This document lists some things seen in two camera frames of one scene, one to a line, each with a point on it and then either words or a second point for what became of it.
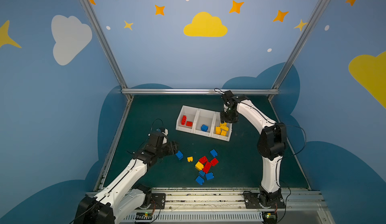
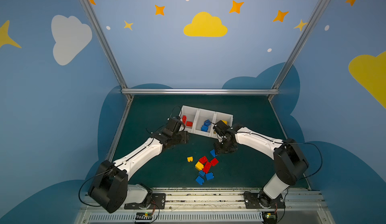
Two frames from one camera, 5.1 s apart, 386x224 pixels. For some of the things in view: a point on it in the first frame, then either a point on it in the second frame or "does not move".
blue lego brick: (204, 128) does not move
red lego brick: (184, 120) does not move
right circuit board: (269, 217) does not move
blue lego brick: (213, 152) does not move
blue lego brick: (179, 155) → (207, 122)
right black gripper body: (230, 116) → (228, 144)
